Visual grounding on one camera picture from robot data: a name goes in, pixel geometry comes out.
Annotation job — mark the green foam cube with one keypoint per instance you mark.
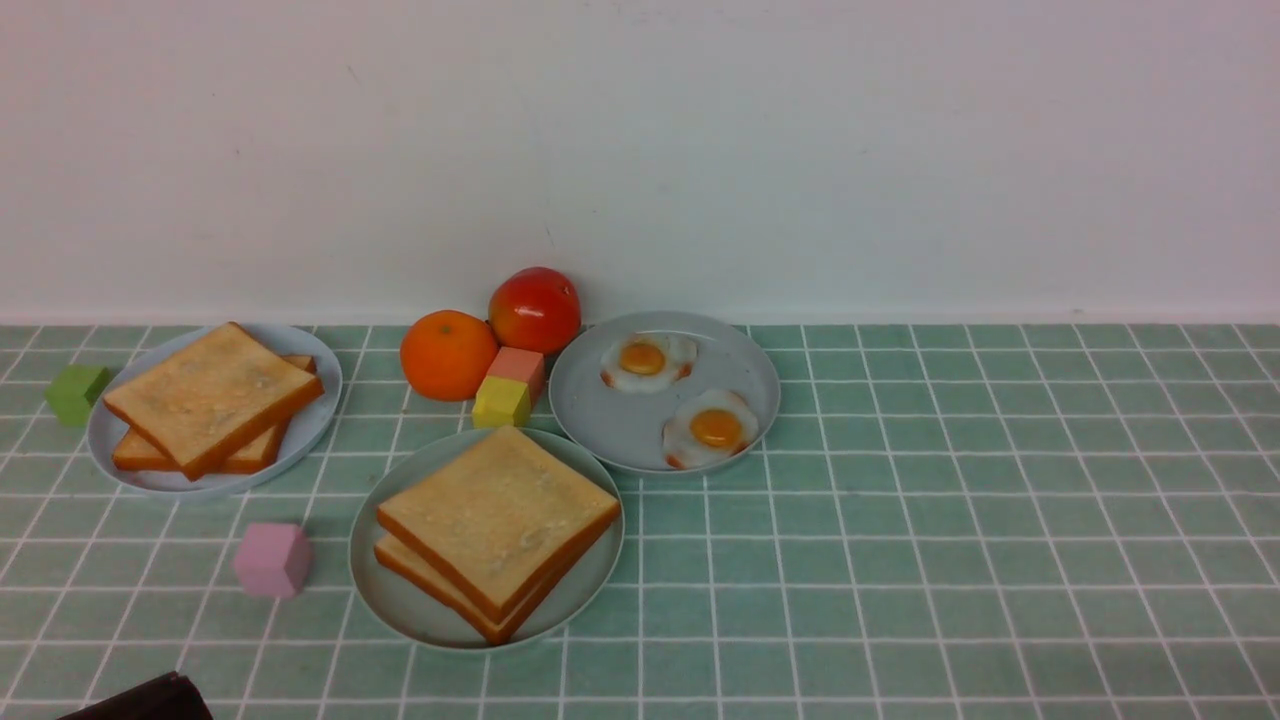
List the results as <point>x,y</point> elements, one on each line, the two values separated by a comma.
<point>74,391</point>

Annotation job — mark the grey egg plate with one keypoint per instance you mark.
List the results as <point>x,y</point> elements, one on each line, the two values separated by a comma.
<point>624,430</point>

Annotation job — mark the yellow foam cube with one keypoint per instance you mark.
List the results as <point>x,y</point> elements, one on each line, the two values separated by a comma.
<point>501,402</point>

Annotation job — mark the orange fruit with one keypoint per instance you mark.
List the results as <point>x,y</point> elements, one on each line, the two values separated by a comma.
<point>446,355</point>

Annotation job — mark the fried egg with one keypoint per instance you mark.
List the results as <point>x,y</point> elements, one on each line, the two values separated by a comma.
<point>648,363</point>
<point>712,427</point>

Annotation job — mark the fried egg rear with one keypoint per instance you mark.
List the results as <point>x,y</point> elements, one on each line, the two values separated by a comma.
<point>648,363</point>

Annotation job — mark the fried egg front right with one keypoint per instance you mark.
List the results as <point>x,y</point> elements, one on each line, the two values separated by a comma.
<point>712,427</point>

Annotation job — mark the light blue bread plate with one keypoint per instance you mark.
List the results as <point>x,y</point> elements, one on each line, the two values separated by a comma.
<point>107,429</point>

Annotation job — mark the salmon pink foam cube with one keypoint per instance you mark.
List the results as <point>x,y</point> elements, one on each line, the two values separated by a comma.
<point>518,364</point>

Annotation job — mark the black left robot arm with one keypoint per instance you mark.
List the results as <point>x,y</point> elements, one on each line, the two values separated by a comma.
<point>168,696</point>

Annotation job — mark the red tomato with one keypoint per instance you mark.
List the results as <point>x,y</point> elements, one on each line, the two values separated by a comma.
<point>537,309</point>

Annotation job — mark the pale green empty plate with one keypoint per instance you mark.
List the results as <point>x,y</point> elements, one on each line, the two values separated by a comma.
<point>416,615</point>

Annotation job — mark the lowest toast slice in stack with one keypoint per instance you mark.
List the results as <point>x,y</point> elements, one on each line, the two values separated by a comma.
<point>134,453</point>

